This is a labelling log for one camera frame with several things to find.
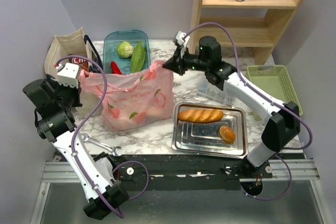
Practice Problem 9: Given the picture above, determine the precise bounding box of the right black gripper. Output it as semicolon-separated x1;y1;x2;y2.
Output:
163;45;209;77

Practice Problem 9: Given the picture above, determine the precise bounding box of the beige canvas tote bag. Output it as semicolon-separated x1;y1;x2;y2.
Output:
44;28;103;118

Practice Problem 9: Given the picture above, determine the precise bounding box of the pink plastic grocery bag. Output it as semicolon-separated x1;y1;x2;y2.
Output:
79;60;174;131

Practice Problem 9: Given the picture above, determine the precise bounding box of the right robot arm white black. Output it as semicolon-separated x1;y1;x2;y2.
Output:
163;31;300;178

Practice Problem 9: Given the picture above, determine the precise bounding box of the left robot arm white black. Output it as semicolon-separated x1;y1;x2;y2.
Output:
23;78;129;220

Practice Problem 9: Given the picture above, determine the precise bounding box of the red chips bag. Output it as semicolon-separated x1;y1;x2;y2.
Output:
68;57;90;71

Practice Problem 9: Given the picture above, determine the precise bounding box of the green leaf vegetable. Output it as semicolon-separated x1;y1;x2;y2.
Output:
131;40;146;73

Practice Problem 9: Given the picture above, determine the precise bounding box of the silver wrench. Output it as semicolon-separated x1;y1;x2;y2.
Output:
81;133;122;157

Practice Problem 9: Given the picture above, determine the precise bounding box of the clear plastic screw box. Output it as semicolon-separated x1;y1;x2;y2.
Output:
196;77;236;107

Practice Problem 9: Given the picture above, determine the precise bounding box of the teal plastic container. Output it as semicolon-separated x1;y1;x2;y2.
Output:
103;30;151;74

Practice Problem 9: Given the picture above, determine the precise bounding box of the green cabbage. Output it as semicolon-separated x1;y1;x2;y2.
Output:
117;41;134;58

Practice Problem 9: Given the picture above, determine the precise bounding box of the red pepper in container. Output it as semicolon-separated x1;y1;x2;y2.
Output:
110;61;122;75

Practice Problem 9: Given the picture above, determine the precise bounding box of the long baguette bread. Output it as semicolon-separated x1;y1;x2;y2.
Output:
177;109;224;123

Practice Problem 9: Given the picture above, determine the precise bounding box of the silver metal tray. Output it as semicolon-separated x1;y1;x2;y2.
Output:
172;102;248;159

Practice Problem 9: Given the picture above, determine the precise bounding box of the round bread bun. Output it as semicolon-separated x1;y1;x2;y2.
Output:
218;125;236;144

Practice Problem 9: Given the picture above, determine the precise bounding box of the wooden shelf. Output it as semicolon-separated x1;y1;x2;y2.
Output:
190;0;304;65

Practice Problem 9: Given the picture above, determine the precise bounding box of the green plastic basket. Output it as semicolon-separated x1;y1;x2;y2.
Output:
246;65;303;116

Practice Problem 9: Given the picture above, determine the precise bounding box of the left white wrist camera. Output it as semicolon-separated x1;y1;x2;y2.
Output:
54;63;81;89

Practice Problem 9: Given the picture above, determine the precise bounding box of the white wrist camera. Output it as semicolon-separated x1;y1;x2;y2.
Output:
54;63;81;89
173;31;190;57

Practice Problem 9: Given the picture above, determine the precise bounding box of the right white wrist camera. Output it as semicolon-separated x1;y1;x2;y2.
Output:
173;31;190;57

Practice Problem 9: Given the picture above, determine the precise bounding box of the black mounting base rail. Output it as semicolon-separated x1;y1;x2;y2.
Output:
108;154;272;191

